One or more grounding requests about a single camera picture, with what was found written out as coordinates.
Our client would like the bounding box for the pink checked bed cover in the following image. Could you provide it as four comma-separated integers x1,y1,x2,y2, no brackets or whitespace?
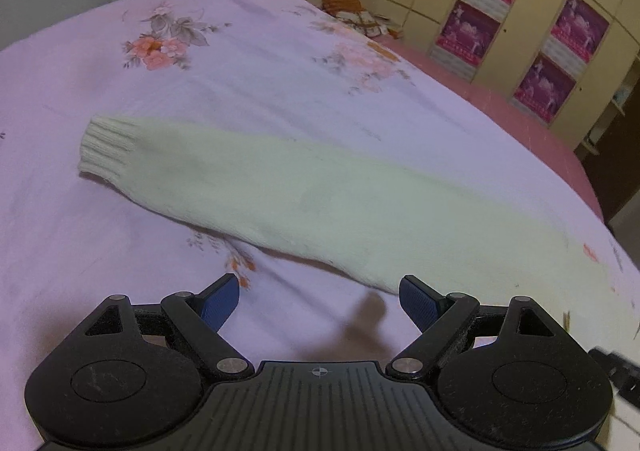
385,38,608,227

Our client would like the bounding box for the orange patterned pillow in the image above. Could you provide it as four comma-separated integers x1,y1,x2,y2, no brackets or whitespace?
320,0,401,39

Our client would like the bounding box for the purple wall poster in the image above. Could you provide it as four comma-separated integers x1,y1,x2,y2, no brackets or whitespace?
550,0,611,62
435,0,501,62
512,53,577,124

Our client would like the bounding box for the floral lilac bedsheet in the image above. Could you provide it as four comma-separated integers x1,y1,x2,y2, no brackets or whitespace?
0,0,640,451

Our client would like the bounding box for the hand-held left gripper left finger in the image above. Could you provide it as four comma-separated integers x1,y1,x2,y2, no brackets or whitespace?
80,273,256,382

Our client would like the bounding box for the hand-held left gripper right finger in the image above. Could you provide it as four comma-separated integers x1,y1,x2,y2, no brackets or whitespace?
385,275,564,382

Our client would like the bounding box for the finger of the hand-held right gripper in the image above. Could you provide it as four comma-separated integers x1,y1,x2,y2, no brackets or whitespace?
589,346,640,403

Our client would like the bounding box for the cream knit sweater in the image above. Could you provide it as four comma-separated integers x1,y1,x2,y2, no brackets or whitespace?
77,115,588,312

